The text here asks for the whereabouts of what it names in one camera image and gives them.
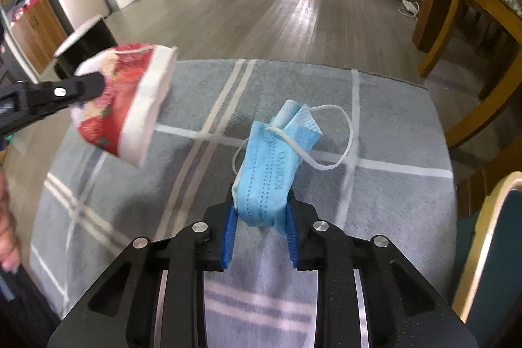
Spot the wooden dining table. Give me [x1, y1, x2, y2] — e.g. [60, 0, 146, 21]
[412, 0, 441, 52]

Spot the blue face mask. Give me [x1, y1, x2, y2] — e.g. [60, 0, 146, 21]
[231, 99, 354, 239]

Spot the person's left hand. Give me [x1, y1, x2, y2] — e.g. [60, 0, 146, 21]
[0, 168, 22, 272]

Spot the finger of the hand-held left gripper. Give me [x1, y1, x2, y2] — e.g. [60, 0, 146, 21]
[8, 71, 105, 133]

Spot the red printed white packet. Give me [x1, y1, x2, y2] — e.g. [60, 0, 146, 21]
[71, 42, 180, 170]

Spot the wooden chair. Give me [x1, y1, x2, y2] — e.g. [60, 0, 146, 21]
[418, 0, 522, 150]

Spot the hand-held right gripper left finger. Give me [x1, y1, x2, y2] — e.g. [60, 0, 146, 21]
[47, 201, 239, 348]

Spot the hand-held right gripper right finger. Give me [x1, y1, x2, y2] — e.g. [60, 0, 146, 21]
[285, 201, 478, 348]

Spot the black mug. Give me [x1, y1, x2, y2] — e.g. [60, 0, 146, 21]
[54, 16, 119, 82]

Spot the wooden cabinet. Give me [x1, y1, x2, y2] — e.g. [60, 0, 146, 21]
[0, 0, 68, 75]

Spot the round bin with beige rim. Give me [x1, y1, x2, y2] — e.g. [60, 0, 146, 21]
[451, 171, 522, 348]

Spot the white power strip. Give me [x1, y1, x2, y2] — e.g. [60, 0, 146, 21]
[397, 0, 421, 21]

